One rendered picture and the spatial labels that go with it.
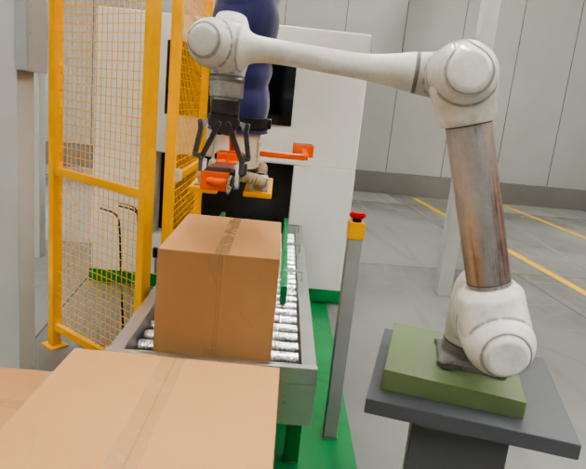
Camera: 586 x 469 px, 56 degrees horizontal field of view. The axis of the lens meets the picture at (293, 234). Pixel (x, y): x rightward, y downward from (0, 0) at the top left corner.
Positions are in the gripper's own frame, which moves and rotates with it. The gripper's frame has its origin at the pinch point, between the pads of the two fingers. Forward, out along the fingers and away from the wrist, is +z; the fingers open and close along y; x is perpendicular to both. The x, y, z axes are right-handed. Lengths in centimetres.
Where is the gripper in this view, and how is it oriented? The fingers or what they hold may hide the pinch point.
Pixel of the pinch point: (219, 176)
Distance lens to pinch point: 151.3
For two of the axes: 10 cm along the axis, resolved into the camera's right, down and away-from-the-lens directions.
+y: -10.0, -1.0, -0.3
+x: 0.1, 2.2, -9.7
